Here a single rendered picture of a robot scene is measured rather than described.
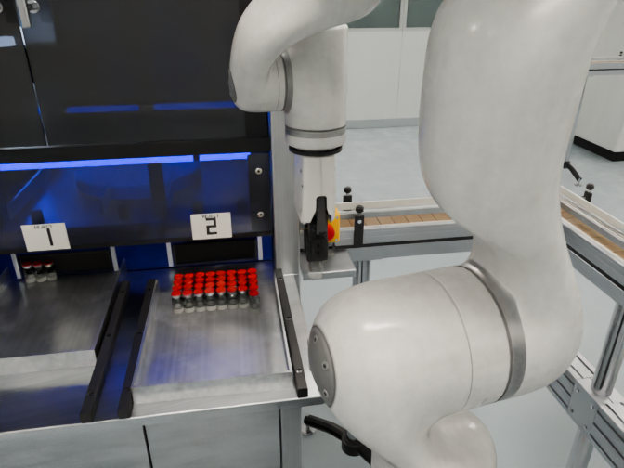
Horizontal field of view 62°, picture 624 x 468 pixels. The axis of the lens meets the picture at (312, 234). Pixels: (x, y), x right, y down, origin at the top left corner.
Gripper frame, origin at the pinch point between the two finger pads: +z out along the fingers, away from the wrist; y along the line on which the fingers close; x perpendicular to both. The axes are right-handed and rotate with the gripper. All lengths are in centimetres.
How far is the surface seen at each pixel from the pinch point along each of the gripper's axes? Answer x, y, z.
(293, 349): -3.1, -5.6, 23.7
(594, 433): 74, -15, 67
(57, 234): -49, -35, 11
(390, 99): 167, -497, 75
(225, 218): -14.1, -35.0, 9.7
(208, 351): -18.5, -9.8, 25.5
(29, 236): -54, -35, 11
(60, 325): -48, -23, 25
